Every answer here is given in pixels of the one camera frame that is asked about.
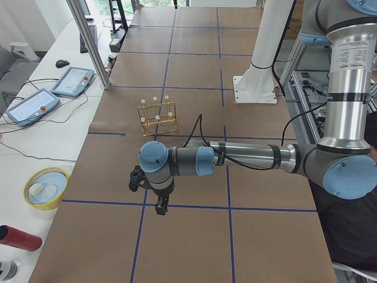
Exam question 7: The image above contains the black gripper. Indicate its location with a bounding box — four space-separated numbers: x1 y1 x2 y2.
153 188 174 216

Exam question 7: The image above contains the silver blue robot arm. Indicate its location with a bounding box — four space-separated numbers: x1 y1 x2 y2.
129 1 376 215

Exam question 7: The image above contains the yellow rimmed blue bowl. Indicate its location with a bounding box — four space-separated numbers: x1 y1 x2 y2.
23 167 70 210

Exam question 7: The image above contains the far blue teach pendant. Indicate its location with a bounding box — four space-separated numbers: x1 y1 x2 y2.
51 67 94 98

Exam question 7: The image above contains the blue teach pendant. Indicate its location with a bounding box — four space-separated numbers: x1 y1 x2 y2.
5 88 60 127
51 67 94 98

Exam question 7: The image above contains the near blue teach pendant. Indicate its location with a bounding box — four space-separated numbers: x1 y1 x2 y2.
5 88 60 127

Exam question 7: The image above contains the red cylindrical bottle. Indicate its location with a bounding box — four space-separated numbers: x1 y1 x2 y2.
1 225 42 252

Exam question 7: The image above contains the black keyboard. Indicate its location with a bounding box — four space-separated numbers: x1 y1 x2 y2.
79 24 98 54

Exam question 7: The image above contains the black computer mouse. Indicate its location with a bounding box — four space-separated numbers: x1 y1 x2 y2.
55 60 70 68

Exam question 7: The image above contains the silver tape roll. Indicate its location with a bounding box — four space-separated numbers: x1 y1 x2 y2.
0 261 18 281

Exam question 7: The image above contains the person in black shirt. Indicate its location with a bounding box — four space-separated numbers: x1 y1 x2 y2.
309 114 377 272

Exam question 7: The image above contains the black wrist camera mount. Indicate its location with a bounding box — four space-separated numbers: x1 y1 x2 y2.
128 165 149 192

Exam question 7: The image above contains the gold wire cup holder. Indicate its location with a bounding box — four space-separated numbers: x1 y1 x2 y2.
137 95 178 137

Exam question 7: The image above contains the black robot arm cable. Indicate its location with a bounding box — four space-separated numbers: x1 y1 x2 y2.
181 114 279 171

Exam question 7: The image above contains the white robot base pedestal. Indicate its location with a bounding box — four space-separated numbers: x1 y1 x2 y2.
233 0 296 104

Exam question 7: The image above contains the aluminium frame post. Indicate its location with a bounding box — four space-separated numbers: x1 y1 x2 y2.
66 0 111 90

